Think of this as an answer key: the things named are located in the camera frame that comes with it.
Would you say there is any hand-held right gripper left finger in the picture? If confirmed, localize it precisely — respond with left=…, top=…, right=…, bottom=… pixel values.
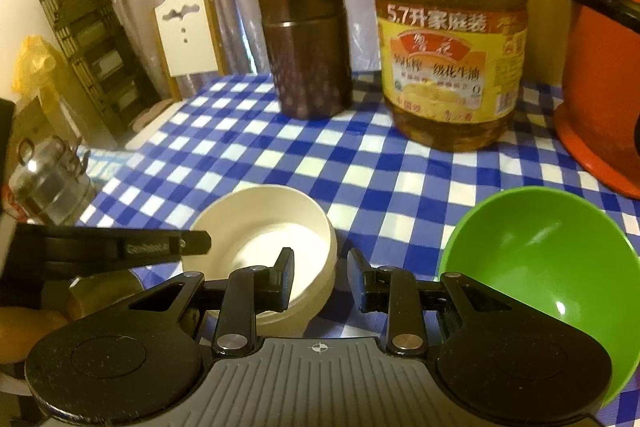
left=125, top=248, right=296, bottom=355

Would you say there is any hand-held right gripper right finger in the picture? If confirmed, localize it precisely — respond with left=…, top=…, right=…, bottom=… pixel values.
left=348, top=248, right=521, bottom=355

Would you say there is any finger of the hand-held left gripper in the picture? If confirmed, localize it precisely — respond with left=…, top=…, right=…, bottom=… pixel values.
left=45, top=227, right=212, bottom=262

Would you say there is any white bowl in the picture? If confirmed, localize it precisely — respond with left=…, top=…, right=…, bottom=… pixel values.
left=181, top=186, right=338, bottom=338

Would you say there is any small steel bowl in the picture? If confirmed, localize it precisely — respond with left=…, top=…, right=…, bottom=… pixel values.
left=67, top=268, right=203, bottom=340

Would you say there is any green plastic bowl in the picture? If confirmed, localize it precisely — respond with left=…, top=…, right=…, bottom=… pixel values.
left=437, top=187, right=640, bottom=423

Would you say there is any person's left hand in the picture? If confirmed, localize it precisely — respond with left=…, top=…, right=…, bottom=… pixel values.
left=0, top=307, right=68, bottom=363

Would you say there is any glass jar with metal clasp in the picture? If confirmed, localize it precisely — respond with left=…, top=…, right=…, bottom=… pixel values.
left=9, top=136, right=97, bottom=225

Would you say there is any blue checkered tablecloth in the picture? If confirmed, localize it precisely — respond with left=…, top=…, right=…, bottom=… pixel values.
left=75, top=72, right=640, bottom=343

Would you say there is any brown cardboard box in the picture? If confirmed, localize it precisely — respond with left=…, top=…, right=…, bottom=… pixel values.
left=12, top=94, right=68, bottom=158

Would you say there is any yellow plastic bag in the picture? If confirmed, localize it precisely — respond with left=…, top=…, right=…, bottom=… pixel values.
left=11, top=36, right=91, bottom=142

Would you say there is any white wooden chair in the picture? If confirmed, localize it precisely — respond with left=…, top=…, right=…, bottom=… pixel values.
left=125, top=0, right=226, bottom=148

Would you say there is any dark slatted rack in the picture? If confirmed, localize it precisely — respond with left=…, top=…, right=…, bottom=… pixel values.
left=39, top=0, right=163, bottom=138

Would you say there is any brown metal canister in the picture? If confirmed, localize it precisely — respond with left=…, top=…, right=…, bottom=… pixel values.
left=256, top=0, right=353, bottom=120

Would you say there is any large cooking oil bottle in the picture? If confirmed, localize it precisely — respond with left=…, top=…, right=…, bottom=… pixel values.
left=352, top=0, right=531, bottom=152

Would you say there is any red electric pressure cooker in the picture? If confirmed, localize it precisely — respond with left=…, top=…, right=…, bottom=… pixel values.
left=552, top=0, right=640, bottom=200

